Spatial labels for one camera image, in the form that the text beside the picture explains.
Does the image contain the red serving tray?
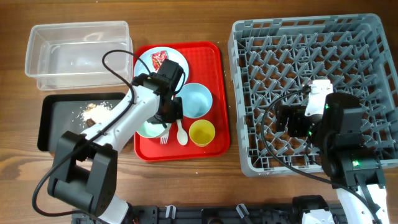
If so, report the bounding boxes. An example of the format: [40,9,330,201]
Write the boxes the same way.
[134,41,231,162]

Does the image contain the yellow plastic cup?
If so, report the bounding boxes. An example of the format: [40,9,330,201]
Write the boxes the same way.
[188,119,215,147]

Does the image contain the red snack wrapper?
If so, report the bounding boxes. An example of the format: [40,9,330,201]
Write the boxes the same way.
[150,50,168,72]

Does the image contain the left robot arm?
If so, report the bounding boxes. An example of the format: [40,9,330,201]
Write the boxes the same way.
[47,59,185,223]

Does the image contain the pink plastic fork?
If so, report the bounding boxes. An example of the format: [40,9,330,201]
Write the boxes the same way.
[160,131,169,144]

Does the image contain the light blue bowl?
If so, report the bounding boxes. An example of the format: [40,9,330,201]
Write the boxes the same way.
[176,83,213,119]

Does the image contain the grey dishwasher rack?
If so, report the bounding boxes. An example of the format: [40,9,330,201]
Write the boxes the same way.
[228,14,397,177]

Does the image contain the black plastic tray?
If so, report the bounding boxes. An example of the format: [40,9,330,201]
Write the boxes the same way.
[37,92,125,152]

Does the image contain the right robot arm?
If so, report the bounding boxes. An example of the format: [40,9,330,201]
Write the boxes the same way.
[272,80,389,223]

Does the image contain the cream plastic spoon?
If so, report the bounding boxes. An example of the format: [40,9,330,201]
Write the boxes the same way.
[176,119,188,146]

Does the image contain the clear plastic storage bin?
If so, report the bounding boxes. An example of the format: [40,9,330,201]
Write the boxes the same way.
[25,21,133,91]

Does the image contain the mint green bowl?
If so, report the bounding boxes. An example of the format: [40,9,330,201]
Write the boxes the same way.
[136,121,171,139]

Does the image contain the rice and food scraps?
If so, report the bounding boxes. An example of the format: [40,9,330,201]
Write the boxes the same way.
[73,101,113,128]

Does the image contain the light blue plate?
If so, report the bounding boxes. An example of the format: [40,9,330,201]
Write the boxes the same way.
[139,47,190,90]

